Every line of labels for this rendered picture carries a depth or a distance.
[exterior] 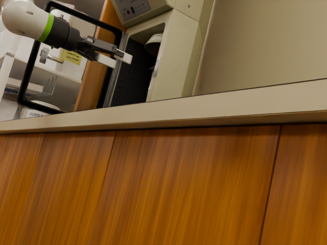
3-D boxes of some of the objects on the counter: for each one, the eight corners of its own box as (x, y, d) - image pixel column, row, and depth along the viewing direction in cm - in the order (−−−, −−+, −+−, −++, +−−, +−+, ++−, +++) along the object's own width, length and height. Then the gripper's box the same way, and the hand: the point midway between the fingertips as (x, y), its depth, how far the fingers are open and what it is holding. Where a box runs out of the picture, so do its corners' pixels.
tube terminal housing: (150, 160, 179) (191, -11, 193) (200, 163, 152) (244, -35, 167) (95, 143, 166) (145, -39, 180) (140, 144, 139) (193, -70, 154)
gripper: (81, 17, 132) (143, 46, 144) (54, 32, 151) (110, 57, 163) (75, 40, 131) (137, 68, 142) (48, 53, 150) (105, 76, 162)
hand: (118, 60), depth 152 cm, fingers open, 11 cm apart
